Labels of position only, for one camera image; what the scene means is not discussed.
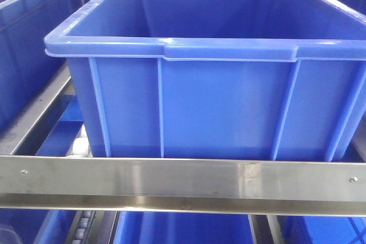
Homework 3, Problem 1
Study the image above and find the blue crate on rack centre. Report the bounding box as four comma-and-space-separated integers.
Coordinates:
45, 0, 365, 162

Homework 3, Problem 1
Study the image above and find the blue crate below centre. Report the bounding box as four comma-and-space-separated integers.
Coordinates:
113, 211, 254, 243

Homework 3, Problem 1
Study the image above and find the blue crate on rack left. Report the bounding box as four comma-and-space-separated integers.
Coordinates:
1, 0, 71, 130

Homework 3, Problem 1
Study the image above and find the steel rack front rail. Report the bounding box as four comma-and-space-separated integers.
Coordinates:
1, 155, 365, 216

